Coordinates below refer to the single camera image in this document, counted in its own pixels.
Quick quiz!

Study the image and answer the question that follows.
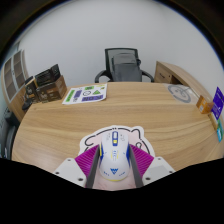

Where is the wooden side desk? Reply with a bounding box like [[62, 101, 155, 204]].
[[154, 60, 214, 101]]

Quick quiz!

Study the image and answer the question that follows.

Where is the pink cloud-shaped mouse pad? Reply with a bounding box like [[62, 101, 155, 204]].
[[77, 124, 156, 192]]

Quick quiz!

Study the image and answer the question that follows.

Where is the black leather sofa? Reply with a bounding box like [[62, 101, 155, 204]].
[[0, 106, 21, 159]]

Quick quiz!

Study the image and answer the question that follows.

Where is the black mesh office chair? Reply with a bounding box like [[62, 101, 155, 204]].
[[94, 47, 156, 83]]

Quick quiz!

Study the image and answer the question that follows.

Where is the grey round-print mat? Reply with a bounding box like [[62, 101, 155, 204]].
[[163, 83, 198, 105]]

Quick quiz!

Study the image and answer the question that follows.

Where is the wide brown cardboard box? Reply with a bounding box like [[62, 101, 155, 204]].
[[35, 75, 68, 103]]

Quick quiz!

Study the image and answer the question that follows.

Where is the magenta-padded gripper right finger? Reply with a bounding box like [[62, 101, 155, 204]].
[[127, 144, 176, 188]]

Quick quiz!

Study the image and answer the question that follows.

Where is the white blue yellow computer mouse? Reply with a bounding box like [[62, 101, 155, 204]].
[[98, 130, 131, 183]]

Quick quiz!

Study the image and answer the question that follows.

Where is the white printed sticker sheet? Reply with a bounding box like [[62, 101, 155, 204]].
[[61, 83, 108, 106]]

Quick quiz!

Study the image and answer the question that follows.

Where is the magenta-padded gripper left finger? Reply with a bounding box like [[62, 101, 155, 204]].
[[52, 144, 101, 189]]

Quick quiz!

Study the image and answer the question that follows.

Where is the dark flat box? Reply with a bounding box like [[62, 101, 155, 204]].
[[34, 63, 62, 87]]

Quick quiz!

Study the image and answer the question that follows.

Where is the wooden shelf cabinet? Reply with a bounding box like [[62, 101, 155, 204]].
[[0, 49, 33, 123]]

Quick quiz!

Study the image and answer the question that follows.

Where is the small teal item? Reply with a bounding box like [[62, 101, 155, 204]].
[[216, 119, 224, 144]]

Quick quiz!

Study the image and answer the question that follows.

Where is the purple standing card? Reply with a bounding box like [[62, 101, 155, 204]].
[[210, 86, 224, 121]]

